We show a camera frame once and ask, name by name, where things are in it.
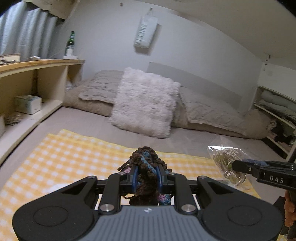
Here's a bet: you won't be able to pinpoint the white shelf unit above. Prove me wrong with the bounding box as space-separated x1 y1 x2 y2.
252 85 296 161

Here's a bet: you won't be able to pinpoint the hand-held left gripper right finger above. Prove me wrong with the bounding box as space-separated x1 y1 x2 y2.
157 166 238 214

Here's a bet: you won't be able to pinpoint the white headboard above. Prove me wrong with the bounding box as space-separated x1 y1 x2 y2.
147 61 242 106

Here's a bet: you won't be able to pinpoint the cardboard curtain valance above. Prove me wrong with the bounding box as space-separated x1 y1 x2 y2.
21 0 77 20

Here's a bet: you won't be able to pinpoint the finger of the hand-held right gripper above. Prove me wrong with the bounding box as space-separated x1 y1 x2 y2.
232 160 260 179
245 159 270 166

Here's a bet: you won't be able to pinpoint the folded pale blankets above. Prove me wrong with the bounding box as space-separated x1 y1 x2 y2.
258 90 296 117

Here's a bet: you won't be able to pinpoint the beige quilted pillow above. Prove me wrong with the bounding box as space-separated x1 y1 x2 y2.
79 70 124 105
178 87 246 136

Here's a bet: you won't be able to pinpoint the book on shelf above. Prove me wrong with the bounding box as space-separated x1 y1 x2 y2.
0 54 22 65

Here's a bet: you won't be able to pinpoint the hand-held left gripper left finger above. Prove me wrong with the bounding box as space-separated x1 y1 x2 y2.
57 166 139 214

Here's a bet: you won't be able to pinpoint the grey curtain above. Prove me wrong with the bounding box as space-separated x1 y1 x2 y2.
0 2 59 61

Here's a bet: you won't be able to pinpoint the white hanging bag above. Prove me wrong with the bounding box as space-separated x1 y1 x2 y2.
134 8 159 49

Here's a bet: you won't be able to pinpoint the dark folded clothes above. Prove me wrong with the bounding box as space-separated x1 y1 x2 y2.
269 120 295 147

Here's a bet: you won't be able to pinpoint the clear bag of rubber bands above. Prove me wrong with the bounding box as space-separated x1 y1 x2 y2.
207 136 250 186

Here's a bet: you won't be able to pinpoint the coiled rope bundle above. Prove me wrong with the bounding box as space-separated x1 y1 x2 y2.
4 113 23 126

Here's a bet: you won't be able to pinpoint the beige quilted pillows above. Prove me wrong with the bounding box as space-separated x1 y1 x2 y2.
62 79 274 139

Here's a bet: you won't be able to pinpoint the person's right hand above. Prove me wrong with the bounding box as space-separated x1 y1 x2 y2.
284 192 296 228

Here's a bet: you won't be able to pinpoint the dark crocheted scrunchie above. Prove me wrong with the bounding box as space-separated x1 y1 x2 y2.
117 146 174 207

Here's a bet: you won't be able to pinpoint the yellow checkered blanket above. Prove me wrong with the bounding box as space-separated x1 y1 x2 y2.
0 129 262 241

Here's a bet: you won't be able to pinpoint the fluffy white pillow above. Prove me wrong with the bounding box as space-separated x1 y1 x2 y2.
109 67 182 139

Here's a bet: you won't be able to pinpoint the wooden shelf unit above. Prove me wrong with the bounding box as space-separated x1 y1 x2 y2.
0 59 85 164

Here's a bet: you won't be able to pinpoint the green glass bottle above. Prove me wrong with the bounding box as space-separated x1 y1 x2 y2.
66 31 76 56

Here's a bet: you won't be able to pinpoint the white tissue box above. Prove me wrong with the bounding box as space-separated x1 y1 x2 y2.
15 95 43 115

